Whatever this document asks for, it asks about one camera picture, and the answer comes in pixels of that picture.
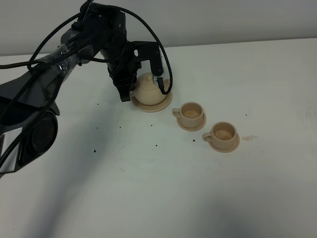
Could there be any beige teacup far right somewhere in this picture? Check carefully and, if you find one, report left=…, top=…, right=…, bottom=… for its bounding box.
left=202, top=121, right=237, bottom=142

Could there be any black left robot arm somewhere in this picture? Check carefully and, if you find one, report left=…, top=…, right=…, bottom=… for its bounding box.
left=0, top=1, right=139, bottom=175

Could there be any beige saucer near teapot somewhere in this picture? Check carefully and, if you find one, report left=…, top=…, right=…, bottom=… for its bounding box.
left=176, top=114, right=207, bottom=132

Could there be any beige saucer far right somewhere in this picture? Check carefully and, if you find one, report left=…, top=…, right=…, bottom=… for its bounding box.
left=209, top=134, right=240, bottom=153

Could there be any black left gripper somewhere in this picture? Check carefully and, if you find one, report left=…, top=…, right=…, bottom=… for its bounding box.
left=107, top=41, right=141, bottom=102

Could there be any beige teacup near teapot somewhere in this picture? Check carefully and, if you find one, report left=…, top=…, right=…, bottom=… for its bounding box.
left=172, top=102, right=204, bottom=127

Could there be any beige ceramic teapot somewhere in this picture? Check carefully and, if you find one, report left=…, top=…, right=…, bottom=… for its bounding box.
left=130, top=72, right=167, bottom=106

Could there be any black braided left cable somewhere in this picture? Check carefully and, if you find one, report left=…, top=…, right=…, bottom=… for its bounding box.
left=0, top=0, right=173, bottom=169

